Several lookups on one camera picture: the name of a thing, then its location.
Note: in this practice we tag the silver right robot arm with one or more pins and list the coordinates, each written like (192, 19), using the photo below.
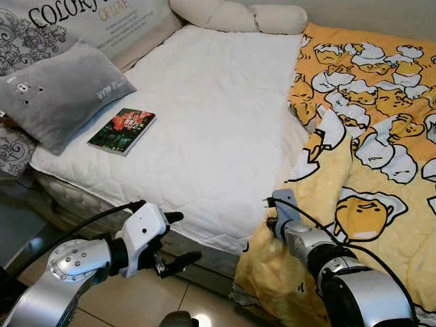
(361, 293)

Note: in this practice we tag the grey plush pillow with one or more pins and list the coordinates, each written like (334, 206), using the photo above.
(61, 95)

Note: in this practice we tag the dark grey robot leg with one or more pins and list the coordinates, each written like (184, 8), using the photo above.
(178, 320)

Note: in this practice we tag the white quilted mattress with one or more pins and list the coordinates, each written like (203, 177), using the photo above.
(204, 122)

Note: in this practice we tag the dark illustrated paperback book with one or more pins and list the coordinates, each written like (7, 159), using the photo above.
(122, 129)

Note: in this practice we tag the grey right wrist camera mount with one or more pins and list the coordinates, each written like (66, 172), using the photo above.
(285, 208)

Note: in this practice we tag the yellow egg-cartoon blanket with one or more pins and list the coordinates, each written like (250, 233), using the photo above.
(381, 102)

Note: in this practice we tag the lace-print pillow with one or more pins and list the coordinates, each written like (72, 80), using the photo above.
(13, 146)

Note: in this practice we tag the beige bolster cushion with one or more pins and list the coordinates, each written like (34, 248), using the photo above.
(211, 15)
(279, 19)

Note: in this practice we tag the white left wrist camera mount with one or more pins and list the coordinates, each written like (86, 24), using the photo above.
(143, 231)

